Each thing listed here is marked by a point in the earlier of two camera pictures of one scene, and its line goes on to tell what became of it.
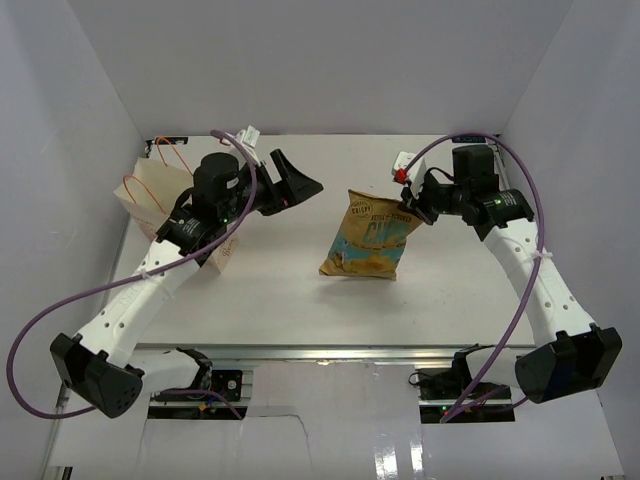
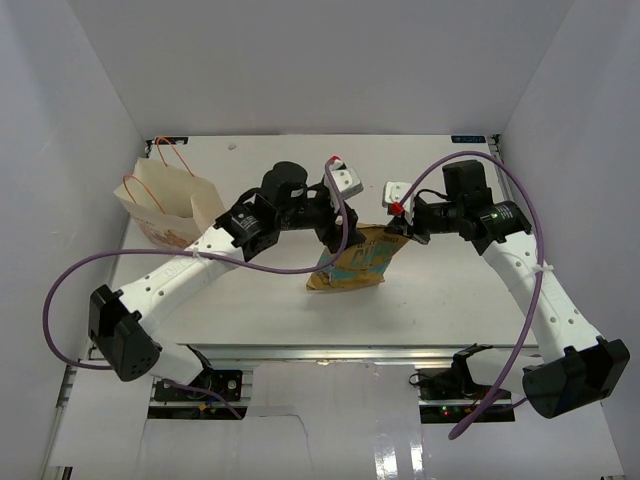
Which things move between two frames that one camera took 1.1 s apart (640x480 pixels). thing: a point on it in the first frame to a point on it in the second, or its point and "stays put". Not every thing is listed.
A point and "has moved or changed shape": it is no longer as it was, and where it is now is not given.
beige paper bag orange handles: [151, 189] stays put
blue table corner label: [469, 139] stays put
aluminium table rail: [320, 354] stays put
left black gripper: [294, 188] to [330, 235]
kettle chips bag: [371, 238] has moved or changed shape
